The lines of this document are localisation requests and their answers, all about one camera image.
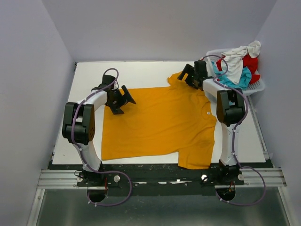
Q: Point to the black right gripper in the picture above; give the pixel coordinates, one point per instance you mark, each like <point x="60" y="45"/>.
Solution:
<point x="188" y="69"/>

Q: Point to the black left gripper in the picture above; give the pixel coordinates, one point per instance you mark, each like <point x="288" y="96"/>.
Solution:
<point x="116" y="108"/>

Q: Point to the yellow t shirt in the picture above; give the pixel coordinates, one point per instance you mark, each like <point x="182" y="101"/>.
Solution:
<point x="163" y="120"/>

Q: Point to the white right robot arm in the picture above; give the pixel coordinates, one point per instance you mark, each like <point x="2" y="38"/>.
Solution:
<point x="231" y="107"/>

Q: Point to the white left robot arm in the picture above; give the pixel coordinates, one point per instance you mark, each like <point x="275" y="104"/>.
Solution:
<point x="79" y="118"/>

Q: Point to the white plastic laundry basket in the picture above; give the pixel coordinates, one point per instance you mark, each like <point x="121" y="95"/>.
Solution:
<point x="215" y="56"/>

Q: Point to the white t shirt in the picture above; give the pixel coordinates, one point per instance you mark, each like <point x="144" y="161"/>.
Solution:
<point x="243" y="56"/>

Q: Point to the turquoise t shirt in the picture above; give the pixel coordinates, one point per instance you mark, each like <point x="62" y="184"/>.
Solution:
<point x="238" y="80"/>

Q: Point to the red t shirt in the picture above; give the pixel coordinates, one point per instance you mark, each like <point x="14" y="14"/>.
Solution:
<point x="239" y="72"/>

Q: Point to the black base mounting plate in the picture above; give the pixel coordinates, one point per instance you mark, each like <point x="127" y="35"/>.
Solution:
<point x="156" y="180"/>

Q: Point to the aluminium rail frame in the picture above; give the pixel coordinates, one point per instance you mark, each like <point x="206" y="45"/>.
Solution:
<point x="61" y="203"/>

